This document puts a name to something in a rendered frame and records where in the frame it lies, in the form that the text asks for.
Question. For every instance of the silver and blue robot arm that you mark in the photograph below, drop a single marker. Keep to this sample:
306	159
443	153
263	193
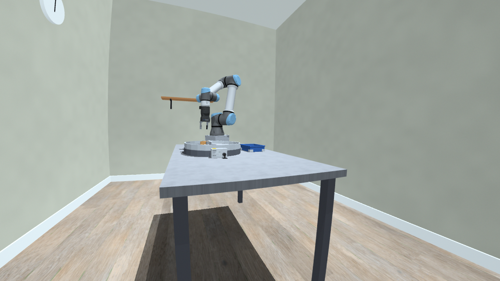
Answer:
209	94

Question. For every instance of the blue open crate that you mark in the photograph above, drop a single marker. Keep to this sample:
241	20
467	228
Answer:
252	147

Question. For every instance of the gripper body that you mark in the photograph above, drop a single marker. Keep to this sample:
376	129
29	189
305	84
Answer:
205	111

